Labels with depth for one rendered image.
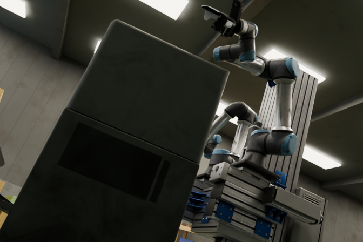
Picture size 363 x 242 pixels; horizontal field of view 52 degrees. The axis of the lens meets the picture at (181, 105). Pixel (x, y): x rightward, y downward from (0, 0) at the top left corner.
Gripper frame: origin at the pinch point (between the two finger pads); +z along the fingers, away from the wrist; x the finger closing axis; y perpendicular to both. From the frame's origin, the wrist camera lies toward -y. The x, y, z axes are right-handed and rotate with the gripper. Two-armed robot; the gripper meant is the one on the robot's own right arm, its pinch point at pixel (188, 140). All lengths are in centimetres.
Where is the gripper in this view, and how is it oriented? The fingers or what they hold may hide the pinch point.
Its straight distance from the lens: 314.9
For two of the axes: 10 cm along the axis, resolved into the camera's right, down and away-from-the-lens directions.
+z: -6.5, 1.5, 7.5
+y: -2.1, 9.1, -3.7
